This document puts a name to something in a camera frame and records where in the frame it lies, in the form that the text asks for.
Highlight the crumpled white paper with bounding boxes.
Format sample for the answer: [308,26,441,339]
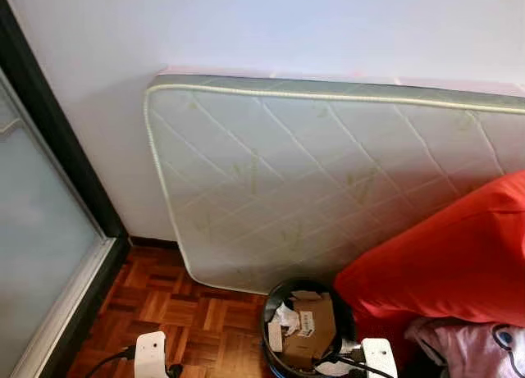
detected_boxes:
[271,303,300,338]

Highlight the black round waste bin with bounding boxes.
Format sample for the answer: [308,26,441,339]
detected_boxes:
[261,278,358,378]

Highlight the dark skirting board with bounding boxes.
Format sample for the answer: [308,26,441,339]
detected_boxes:
[127,236,180,249]

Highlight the brown cardboard box piece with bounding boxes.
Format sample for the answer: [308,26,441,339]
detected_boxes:
[279,292,337,371]

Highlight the frosted glass sliding door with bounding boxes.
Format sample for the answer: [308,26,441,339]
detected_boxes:
[0,66,120,378]

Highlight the pink cartoon print blanket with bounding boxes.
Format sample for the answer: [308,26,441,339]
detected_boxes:
[406,317,525,378]

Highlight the quilted white green mattress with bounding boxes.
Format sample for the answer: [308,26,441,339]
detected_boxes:
[144,73,525,297]

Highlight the red folded cushion mattress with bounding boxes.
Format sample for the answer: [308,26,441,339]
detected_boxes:
[332,171,525,346]

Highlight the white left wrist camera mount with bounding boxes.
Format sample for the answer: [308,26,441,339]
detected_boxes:
[134,331,169,378]

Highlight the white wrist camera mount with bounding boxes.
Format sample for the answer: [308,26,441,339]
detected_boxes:
[134,331,169,378]
[361,338,399,378]

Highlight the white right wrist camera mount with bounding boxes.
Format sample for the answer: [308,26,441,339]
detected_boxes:
[361,338,399,378]

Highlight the dark wardrobe frame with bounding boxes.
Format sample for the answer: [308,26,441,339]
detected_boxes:
[0,0,132,378]

